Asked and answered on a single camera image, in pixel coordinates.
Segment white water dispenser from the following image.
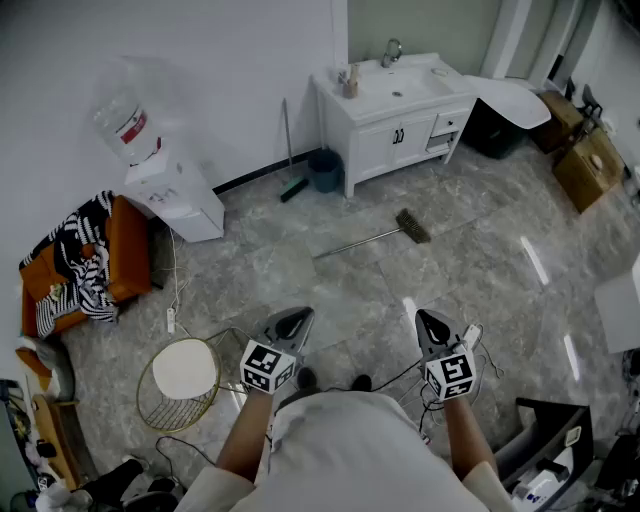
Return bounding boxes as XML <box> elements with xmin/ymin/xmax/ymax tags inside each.
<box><xmin>123</xmin><ymin>146</ymin><xmax>227</xmax><ymax>245</ymax></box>

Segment grey cushion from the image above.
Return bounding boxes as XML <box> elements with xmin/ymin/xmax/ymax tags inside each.
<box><xmin>33</xmin><ymin>337</ymin><xmax>77</xmax><ymax>402</ymax></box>

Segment green broom with grey handle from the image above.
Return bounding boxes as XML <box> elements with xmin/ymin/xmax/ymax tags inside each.
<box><xmin>278</xmin><ymin>97</ymin><xmax>310</xmax><ymax>204</ymax></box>

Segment chrome faucet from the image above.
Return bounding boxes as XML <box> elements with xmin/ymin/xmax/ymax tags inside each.
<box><xmin>380</xmin><ymin>37</ymin><xmax>404</xmax><ymax>70</ymax></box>

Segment clear water bottle red label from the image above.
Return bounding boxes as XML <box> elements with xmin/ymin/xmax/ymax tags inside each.
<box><xmin>88</xmin><ymin>55</ymin><xmax>165</xmax><ymax>167</ymax></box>

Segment gold wire side table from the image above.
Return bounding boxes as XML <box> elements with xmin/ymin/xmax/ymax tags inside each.
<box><xmin>135</xmin><ymin>336</ymin><xmax>223</xmax><ymax>434</ymax></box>

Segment white oval board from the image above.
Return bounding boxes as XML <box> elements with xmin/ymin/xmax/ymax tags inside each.
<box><xmin>463</xmin><ymin>74</ymin><xmax>553</xmax><ymax>131</ymax></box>

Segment dark teal waste bin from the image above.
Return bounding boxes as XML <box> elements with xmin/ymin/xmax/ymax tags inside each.
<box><xmin>306</xmin><ymin>147</ymin><xmax>346</xmax><ymax>195</ymax></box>

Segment brown cardboard boxes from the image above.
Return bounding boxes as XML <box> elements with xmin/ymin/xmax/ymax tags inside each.
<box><xmin>551</xmin><ymin>127</ymin><xmax>627</xmax><ymax>215</ymax></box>

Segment orange sofa chair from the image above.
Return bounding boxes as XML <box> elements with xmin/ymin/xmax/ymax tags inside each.
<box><xmin>17</xmin><ymin>193</ymin><xmax>154</xmax><ymax>340</ymax></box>

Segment orange cushion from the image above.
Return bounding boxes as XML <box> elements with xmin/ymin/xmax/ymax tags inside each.
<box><xmin>14</xmin><ymin>346</ymin><xmax>54</xmax><ymax>380</ymax></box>

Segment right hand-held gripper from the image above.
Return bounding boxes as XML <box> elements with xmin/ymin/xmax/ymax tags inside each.
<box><xmin>415</xmin><ymin>308</ymin><xmax>477</xmax><ymax>402</ymax></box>

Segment black white striped blanket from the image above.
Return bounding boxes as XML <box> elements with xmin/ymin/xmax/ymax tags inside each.
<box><xmin>19</xmin><ymin>188</ymin><xmax>120</xmax><ymax>340</ymax></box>

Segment white sink cabinet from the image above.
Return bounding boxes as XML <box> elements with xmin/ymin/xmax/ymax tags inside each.
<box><xmin>311</xmin><ymin>52</ymin><xmax>480</xmax><ymax>199</ymax></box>

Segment person's right forearm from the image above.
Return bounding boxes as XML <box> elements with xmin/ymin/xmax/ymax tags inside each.
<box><xmin>442</xmin><ymin>394</ymin><xmax>499</xmax><ymax>484</ymax></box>

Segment long-handled floor brush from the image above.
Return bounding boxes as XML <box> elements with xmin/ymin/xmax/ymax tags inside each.
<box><xmin>312</xmin><ymin>207</ymin><xmax>433</xmax><ymax>260</ymax></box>

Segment black floor cable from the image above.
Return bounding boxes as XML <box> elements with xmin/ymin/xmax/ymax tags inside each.
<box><xmin>319</xmin><ymin>358</ymin><xmax>426</xmax><ymax>395</ymax></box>

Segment white table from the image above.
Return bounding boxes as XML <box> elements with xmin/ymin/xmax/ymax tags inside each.
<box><xmin>593</xmin><ymin>253</ymin><xmax>640</xmax><ymax>355</ymax></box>

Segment white power cable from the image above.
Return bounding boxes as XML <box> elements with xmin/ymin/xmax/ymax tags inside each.
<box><xmin>167</xmin><ymin>225</ymin><xmax>193</xmax><ymax>312</ymax></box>

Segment dark green bin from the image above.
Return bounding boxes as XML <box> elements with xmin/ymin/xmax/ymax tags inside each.
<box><xmin>460</xmin><ymin>97</ymin><xmax>527</xmax><ymax>161</ymax></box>

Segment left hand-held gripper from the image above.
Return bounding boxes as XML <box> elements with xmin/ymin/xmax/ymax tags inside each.
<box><xmin>239</xmin><ymin>306</ymin><xmax>316</xmax><ymax>396</ymax></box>

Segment person's left forearm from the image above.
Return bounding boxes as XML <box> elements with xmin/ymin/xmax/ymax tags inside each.
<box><xmin>215</xmin><ymin>387</ymin><xmax>275</xmax><ymax>484</ymax></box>

